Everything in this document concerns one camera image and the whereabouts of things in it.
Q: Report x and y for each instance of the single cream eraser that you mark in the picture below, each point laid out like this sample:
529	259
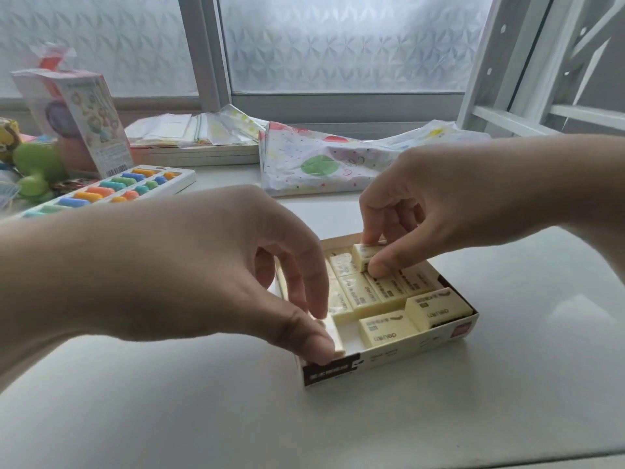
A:
362	254
337	334

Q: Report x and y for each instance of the rows of cream erasers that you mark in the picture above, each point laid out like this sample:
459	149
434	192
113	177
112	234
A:
385	293

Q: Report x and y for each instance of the person's left thumb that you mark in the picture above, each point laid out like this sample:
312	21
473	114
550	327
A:
305	336

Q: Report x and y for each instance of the stack of papers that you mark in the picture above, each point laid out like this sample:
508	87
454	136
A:
195	136

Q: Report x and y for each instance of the person's right forearm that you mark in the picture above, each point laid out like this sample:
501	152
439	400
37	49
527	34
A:
595	190

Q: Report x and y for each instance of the person's left forearm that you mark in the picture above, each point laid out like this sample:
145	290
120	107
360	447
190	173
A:
49	288

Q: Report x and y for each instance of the white metal rack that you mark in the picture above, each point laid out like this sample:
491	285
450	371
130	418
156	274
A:
517	63

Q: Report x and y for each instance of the green plush toy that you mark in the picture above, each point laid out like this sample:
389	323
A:
36	170

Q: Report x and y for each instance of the person's left hand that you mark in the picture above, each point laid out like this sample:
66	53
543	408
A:
195	268

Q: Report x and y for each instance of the open cardboard eraser box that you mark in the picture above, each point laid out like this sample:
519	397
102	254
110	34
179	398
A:
390	351

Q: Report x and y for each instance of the person's right thumb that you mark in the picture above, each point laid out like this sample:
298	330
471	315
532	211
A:
405	251

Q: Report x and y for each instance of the pink toy carton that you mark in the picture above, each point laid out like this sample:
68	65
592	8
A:
93	126

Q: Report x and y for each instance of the grey window frame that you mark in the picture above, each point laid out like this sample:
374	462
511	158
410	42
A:
210	53

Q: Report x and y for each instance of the person's right hand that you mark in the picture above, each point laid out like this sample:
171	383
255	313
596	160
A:
468	195

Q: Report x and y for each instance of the row of colourful chalk pieces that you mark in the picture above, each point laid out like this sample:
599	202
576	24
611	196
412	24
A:
112	188

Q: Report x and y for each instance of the yellow toy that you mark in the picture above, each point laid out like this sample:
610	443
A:
9	136

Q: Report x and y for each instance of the frosted window pane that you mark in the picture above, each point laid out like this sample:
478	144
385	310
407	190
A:
97	38
351	38

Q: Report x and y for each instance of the white plastic tray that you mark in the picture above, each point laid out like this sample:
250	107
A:
183	178

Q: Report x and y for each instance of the patterned plastic bag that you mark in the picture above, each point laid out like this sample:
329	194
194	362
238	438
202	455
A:
342	161

